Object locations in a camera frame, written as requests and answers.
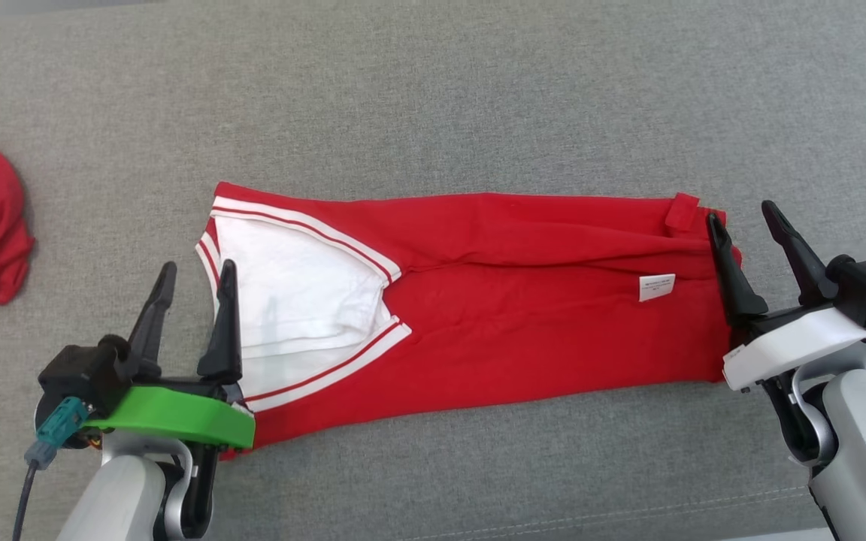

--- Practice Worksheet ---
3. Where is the red jersey with white trim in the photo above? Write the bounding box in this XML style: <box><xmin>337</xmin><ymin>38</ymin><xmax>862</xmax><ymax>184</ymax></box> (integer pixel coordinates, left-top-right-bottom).
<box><xmin>194</xmin><ymin>180</ymin><xmax>743</xmax><ymax>461</ymax></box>

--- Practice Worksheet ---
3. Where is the left cable with teal plug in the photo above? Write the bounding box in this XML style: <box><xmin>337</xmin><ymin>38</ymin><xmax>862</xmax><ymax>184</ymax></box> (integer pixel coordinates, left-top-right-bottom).
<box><xmin>12</xmin><ymin>396</ymin><xmax>92</xmax><ymax>541</ymax></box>

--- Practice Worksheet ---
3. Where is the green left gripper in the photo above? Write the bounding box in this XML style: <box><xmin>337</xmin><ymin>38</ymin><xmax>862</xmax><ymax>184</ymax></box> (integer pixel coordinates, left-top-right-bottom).
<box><xmin>80</xmin><ymin>259</ymin><xmax>257</xmax><ymax>453</ymax></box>

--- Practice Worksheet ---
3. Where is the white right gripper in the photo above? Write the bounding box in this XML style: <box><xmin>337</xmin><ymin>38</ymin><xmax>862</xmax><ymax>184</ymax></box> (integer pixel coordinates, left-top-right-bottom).
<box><xmin>706</xmin><ymin>200</ymin><xmax>866</xmax><ymax>393</ymax></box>

